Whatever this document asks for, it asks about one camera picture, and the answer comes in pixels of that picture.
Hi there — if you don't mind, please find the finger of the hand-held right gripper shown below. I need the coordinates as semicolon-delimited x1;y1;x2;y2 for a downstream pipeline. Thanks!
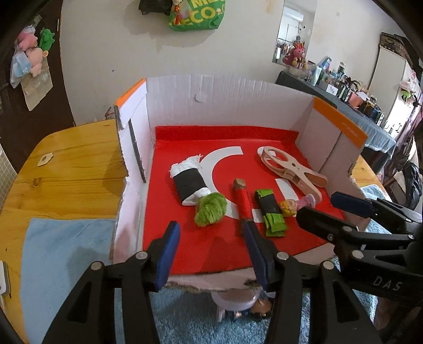
330;191;422;233
296;207;416;262

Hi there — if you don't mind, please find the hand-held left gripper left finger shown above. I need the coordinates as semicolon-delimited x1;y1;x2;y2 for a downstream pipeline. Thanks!
41;220;181;344

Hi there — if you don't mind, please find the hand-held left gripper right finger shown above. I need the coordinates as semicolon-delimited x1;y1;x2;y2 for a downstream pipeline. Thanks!
242;220;372;344

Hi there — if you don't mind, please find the blonde doll figurine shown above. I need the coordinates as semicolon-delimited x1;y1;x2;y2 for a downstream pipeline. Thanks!
279;193;316;218

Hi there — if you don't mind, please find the green and black paper roll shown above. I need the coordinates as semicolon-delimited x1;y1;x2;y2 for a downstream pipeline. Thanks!
254;188;288;238

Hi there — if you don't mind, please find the red stick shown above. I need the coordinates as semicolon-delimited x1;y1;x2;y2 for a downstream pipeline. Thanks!
233;179;256;237

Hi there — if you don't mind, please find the large green yarn pompom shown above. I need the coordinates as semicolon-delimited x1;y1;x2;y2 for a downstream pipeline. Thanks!
194;192;228;227

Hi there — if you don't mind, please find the white cardboard box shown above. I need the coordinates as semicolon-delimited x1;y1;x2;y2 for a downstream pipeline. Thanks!
109;74;369;295

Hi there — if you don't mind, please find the red flag cloth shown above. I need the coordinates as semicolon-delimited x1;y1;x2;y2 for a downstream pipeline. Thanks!
142;126;347;275

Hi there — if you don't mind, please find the beige wooden clip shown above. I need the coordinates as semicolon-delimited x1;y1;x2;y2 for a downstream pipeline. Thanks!
257;146;328;204

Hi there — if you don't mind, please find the clear plastic container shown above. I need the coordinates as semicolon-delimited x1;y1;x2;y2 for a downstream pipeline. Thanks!
211;287;265;323

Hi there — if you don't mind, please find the black bag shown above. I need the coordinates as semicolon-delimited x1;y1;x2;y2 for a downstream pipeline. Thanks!
401;160;423;212

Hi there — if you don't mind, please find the white and black cloth roll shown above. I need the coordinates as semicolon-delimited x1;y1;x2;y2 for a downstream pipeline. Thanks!
169;155;212;206

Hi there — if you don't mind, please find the side table with blue cloth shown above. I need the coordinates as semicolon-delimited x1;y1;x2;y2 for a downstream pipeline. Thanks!
276;70;397;153

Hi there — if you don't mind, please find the blue fluffy towel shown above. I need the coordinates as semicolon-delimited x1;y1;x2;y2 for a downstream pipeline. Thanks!
20;185;390;344

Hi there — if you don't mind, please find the row of bottles and boxes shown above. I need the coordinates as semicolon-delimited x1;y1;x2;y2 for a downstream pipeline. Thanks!
302;56;397;129

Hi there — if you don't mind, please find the white refrigerator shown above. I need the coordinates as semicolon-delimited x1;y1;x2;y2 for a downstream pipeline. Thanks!
368;33;417;133

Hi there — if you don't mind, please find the red plush toy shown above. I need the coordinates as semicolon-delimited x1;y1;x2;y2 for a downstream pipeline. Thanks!
282;40;308;67

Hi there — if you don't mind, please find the white card box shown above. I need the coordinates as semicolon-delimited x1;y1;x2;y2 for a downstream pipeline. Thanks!
0;260;12;298

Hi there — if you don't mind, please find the dark brown door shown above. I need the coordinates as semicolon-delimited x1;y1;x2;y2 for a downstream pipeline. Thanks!
0;10;76;173

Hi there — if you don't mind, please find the clear bag of plush toys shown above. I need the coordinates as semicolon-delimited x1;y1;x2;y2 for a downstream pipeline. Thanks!
10;25;54;111

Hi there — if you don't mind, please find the green shopping bag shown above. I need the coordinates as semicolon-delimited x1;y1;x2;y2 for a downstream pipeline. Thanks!
168;0;227;32

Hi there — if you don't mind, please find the green plush toy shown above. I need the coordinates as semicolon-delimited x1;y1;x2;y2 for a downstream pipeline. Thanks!
39;28;55;50

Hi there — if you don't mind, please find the black hanging item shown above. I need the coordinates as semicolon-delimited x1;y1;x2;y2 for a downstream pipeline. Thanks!
138;0;174;15

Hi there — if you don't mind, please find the pink plush toy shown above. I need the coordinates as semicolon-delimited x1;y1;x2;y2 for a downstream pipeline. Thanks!
17;30;38;50

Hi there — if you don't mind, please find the wall mirror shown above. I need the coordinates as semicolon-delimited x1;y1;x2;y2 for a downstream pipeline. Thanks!
272;0;318;67

